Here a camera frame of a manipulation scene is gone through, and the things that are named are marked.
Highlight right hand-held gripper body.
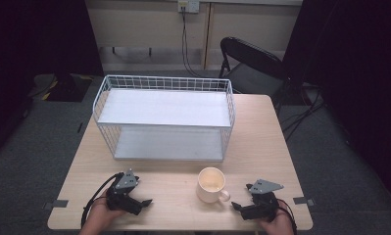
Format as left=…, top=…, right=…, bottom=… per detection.
left=239, top=178, right=285, bottom=221

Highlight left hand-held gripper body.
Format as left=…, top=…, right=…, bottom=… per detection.
left=105, top=168, right=145, bottom=216

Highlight person's right hand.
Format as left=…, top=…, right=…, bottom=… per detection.
left=258, top=199, right=295, bottom=235

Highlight person's left hand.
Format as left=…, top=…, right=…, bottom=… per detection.
left=84, top=197, right=129, bottom=234

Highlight white cup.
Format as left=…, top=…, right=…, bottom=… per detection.
left=195, top=166, right=232, bottom=205

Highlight grey tape piece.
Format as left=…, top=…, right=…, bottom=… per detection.
left=42, top=199, right=70, bottom=211
left=292, top=196, right=317, bottom=207

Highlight dark stand base yellow tape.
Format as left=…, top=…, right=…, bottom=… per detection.
left=27, top=72, right=94, bottom=103

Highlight black folding chair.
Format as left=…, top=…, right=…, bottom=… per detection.
left=219, top=36, right=287, bottom=100

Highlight black curtain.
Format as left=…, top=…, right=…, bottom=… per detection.
left=282, top=0, right=391, bottom=210

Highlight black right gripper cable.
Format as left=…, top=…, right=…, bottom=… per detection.
left=276, top=198, right=299, bottom=235

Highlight white wire two-tier shelf rack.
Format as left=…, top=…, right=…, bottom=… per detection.
left=92, top=74, right=237, bottom=163

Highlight black floor cables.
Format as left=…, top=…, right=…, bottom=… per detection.
left=280, top=87, right=325, bottom=142

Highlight black wall socket cable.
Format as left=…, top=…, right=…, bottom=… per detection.
left=181, top=9, right=202, bottom=78

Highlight white wall socket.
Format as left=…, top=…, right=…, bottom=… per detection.
left=177, top=0, right=201, bottom=15

